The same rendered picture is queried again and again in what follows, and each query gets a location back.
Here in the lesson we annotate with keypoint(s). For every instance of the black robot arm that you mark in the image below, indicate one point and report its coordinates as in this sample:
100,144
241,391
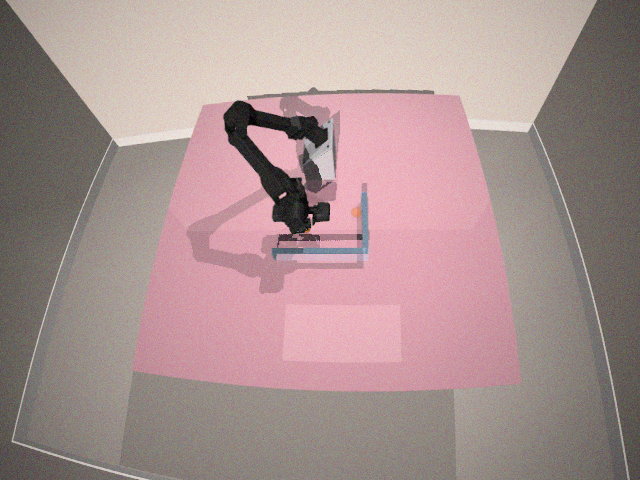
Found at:
274,180

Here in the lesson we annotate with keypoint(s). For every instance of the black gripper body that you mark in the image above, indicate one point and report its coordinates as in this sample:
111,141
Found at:
321,211

